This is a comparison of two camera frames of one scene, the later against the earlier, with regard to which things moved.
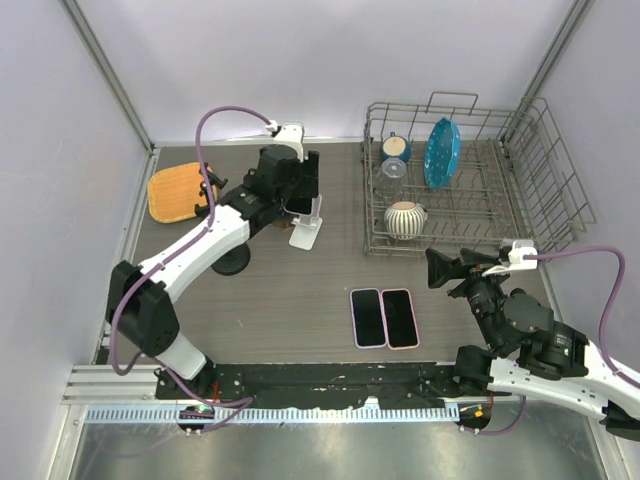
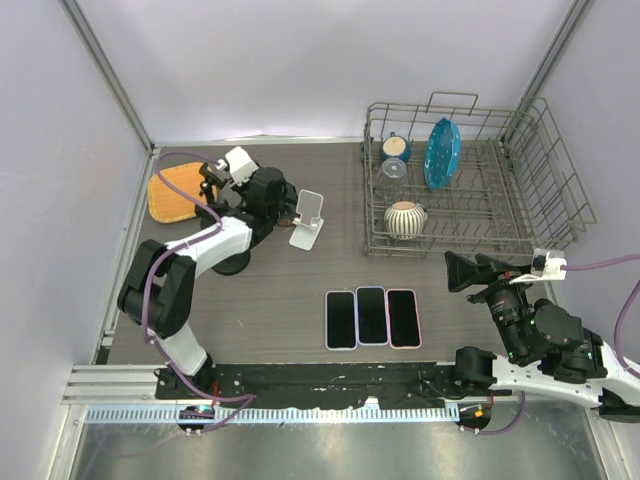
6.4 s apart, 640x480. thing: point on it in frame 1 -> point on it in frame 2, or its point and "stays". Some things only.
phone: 300,206 -> 340,320
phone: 399,319 stays
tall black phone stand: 233,261 stays
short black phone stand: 216,182 stays
